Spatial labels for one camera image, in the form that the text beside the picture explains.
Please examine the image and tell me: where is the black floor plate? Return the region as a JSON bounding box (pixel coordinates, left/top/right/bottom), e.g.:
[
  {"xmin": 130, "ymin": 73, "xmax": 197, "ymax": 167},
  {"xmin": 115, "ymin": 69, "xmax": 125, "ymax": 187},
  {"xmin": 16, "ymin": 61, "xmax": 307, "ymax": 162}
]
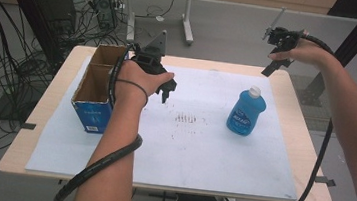
[{"xmin": 0, "ymin": 88, "xmax": 45, "ymax": 126}]

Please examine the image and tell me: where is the white-legged desk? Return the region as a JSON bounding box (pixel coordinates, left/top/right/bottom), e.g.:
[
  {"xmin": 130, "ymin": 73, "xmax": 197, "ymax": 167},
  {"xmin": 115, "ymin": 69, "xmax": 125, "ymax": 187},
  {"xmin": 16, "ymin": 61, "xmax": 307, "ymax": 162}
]
[{"xmin": 99, "ymin": 0, "xmax": 226, "ymax": 51}]

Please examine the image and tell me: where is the person's left hand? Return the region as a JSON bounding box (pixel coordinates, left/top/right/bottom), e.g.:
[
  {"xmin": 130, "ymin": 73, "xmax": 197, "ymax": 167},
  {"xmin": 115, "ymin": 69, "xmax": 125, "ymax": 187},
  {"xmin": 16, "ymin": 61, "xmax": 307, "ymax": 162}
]
[{"xmin": 112, "ymin": 58, "xmax": 176, "ymax": 112}]

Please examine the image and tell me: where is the blue bottle with white cap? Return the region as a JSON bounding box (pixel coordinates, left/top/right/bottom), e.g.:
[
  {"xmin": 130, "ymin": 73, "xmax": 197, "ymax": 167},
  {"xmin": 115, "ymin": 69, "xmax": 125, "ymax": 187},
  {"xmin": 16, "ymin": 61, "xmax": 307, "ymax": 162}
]
[{"xmin": 224, "ymin": 83, "xmax": 269, "ymax": 140}]

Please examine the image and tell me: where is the black tape piece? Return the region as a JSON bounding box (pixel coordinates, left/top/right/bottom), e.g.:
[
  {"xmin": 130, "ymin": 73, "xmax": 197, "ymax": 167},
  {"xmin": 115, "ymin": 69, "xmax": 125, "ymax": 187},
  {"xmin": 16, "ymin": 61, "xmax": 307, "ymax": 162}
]
[
  {"xmin": 20, "ymin": 121, "xmax": 37, "ymax": 131},
  {"xmin": 313, "ymin": 174, "xmax": 337, "ymax": 188}
]

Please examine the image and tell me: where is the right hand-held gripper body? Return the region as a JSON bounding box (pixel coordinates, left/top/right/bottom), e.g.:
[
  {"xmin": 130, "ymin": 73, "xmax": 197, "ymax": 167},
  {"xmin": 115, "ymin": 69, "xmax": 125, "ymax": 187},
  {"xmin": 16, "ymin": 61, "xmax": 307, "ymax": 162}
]
[{"xmin": 261, "ymin": 5, "xmax": 309, "ymax": 58}]

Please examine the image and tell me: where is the thin black wrist band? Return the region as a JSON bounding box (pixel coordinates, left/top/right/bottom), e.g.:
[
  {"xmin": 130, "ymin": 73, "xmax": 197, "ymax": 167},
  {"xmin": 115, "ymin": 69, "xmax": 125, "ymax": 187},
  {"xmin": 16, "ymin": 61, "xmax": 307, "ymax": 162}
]
[{"xmin": 113, "ymin": 78, "xmax": 151, "ymax": 107}]

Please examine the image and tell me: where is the bundle of black floor cables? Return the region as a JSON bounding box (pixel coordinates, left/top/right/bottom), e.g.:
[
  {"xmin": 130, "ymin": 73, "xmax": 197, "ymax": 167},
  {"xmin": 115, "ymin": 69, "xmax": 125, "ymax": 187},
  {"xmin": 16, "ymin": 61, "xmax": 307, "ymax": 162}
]
[{"xmin": 0, "ymin": 0, "xmax": 135, "ymax": 190}]

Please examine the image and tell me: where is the black computer tower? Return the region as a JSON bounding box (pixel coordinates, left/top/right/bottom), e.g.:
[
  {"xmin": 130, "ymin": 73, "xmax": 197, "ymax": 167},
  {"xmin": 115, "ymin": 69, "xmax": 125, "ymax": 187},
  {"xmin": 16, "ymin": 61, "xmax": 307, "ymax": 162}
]
[{"xmin": 87, "ymin": 0, "xmax": 121, "ymax": 32}]

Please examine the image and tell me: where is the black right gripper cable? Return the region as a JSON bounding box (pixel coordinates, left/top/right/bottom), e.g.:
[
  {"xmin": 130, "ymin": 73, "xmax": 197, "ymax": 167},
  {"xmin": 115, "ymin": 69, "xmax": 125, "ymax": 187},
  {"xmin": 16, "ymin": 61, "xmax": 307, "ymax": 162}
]
[{"xmin": 224, "ymin": 26, "xmax": 344, "ymax": 201}]

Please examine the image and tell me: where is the black corrugated left gripper cable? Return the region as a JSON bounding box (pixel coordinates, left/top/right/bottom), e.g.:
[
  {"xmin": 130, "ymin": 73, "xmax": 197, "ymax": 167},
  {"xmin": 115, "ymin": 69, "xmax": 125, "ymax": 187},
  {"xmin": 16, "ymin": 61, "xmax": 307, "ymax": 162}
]
[{"xmin": 52, "ymin": 37, "xmax": 154, "ymax": 201}]

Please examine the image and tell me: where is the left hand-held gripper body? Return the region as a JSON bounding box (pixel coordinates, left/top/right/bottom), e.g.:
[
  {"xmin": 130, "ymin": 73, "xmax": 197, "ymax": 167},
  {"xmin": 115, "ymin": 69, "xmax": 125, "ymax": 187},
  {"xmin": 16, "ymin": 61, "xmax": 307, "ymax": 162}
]
[{"xmin": 128, "ymin": 26, "xmax": 175, "ymax": 78}]

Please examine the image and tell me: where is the person's right hand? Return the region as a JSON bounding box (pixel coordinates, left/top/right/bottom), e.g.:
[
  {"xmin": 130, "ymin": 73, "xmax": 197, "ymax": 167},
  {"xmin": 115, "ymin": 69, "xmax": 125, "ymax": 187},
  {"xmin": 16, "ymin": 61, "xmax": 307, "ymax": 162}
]
[{"xmin": 266, "ymin": 26, "xmax": 340, "ymax": 74}]

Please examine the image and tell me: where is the black equipment case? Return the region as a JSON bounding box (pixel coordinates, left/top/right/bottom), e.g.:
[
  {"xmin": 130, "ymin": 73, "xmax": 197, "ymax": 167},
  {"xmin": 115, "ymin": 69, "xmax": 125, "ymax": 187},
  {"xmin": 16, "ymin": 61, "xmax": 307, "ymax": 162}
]
[{"xmin": 34, "ymin": 0, "xmax": 79, "ymax": 37}]

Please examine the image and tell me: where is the blue cardboard box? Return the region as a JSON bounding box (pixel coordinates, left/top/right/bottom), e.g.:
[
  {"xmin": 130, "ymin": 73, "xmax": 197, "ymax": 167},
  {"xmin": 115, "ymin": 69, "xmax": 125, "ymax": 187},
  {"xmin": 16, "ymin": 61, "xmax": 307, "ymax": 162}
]
[{"xmin": 68, "ymin": 40, "xmax": 132, "ymax": 138}]

